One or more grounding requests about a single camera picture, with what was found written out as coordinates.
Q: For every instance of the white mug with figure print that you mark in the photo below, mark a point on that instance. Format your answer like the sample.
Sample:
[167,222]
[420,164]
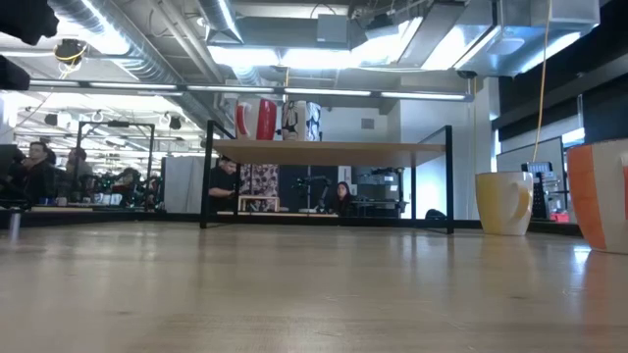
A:
[294,122]

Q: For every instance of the red and white mug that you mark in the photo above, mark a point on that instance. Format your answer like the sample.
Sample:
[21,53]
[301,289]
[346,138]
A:
[267,120]

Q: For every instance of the yellow and cream mug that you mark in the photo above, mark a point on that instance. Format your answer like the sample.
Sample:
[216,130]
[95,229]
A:
[500,206]

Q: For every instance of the orange and white mug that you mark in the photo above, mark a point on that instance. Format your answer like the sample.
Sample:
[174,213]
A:
[584,196]

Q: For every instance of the black background robot arm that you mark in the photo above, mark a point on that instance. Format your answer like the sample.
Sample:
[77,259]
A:
[314,180]

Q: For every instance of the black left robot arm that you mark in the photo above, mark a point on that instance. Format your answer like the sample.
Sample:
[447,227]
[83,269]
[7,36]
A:
[24,19]

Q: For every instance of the person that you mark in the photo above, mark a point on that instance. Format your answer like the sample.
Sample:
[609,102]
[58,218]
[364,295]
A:
[130,180]
[342,201]
[36,171]
[78,164]
[223,184]

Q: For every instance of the patterned panel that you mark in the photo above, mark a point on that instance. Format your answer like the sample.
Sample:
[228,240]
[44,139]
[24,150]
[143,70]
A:
[265,179]

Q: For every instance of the small wooden stool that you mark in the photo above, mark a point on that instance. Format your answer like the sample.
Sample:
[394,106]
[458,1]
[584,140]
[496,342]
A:
[259,197]

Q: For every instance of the black equipment rack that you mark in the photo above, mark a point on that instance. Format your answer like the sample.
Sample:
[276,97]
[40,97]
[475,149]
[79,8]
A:
[387,177]

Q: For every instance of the long hanging light bar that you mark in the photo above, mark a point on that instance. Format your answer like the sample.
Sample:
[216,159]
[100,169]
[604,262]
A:
[235,88]

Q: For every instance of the white partition panel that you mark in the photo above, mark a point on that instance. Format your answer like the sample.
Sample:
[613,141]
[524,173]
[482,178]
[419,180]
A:
[184,184]

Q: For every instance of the black tubular stand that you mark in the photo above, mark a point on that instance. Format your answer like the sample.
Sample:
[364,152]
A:
[118,124]

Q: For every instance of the grey partition screen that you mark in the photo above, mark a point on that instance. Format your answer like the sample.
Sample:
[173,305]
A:
[520,157]

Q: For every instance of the black perforated device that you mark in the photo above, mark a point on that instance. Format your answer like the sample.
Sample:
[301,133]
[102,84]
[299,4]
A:
[539,196]

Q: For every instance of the small red box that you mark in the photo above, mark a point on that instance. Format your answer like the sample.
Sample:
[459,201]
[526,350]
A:
[559,217]

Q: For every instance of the wooden shelf with black frame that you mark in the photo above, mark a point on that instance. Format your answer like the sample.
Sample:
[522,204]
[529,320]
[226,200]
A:
[319,152]

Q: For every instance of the grey wall vent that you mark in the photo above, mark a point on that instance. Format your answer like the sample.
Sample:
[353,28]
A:
[367,123]

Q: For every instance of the dome security camera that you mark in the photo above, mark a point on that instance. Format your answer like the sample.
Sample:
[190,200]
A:
[466,74]

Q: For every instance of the black rail behind shelf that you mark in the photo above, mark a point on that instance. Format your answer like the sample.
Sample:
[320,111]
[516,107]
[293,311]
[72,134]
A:
[122,218]

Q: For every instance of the grey metal post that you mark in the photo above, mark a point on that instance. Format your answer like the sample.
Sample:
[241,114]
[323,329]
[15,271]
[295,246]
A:
[15,226]

